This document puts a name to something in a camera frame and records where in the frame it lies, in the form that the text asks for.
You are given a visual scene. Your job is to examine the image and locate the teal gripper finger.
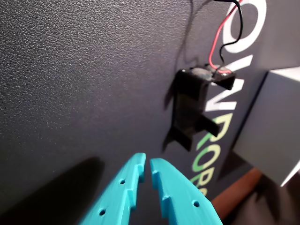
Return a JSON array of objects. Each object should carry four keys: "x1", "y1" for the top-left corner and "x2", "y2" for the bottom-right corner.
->
[
  {"x1": 150, "y1": 158, "x2": 223, "y2": 225},
  {"x1": 78, "y1": 152, "x2": 147, "y2": 225}
]

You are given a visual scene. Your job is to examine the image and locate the black plastic motor part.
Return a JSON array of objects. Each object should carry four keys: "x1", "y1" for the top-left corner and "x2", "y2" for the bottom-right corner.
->
[{"x1": 172, "y1": 64, "x2": 236, "y2": 150}]

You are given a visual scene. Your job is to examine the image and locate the red and black wires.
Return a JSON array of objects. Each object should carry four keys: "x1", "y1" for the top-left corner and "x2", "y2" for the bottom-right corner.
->
[{"x1": 208, "y1": 0, "x2": 246, "y2": 71}]

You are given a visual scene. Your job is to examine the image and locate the thin black battery wire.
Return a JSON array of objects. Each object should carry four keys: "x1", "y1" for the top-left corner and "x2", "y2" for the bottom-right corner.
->
[{"x1": 210, "y1": 0, "x2": 244, "y2": 68}]

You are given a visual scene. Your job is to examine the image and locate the white open paper box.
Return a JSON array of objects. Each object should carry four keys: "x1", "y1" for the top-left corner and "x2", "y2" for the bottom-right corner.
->
[{"x1": 231, "y1": 67, "x2": 300, "y2": 187}]

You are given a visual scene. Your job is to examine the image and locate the dark mat with WOWROBO print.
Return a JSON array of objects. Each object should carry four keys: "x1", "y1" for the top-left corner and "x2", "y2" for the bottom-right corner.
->
[{"x1": 0, "y1": 0, "x2": 300, "y2": 225}]

